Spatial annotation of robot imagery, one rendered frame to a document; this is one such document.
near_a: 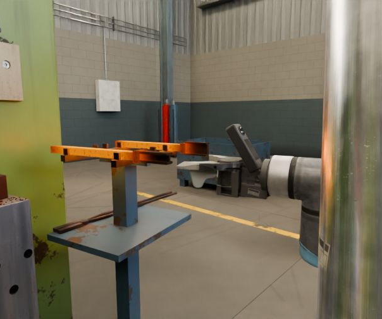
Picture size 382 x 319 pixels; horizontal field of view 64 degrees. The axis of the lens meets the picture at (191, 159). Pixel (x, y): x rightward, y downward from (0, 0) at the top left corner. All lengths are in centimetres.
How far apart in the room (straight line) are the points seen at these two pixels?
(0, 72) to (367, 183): 102
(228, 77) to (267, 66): 126
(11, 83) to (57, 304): 82
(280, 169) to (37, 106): 84
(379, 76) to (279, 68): 834
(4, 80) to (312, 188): 91
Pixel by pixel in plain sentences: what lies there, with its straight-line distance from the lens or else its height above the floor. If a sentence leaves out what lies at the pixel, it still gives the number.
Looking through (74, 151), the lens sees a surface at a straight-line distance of 101.
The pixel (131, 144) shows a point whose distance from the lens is 116.
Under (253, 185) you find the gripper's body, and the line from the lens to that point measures 69.
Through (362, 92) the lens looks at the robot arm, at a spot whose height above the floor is 116.
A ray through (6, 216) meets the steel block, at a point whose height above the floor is 89.
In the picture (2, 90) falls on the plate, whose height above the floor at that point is 121.
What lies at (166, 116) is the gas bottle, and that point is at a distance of 822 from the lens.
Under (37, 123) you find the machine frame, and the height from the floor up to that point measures 111.
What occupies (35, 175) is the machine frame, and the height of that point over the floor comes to 94.
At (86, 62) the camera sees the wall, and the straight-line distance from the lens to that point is 801.
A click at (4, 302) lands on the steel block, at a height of 66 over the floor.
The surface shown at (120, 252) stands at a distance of 89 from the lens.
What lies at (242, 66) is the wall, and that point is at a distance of 917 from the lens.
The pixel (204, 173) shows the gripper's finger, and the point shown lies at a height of 101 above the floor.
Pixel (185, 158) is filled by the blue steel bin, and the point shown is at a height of 46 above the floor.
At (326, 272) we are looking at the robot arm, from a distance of 28.
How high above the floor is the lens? 115
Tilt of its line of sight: 9 degrees down
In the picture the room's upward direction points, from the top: straight up
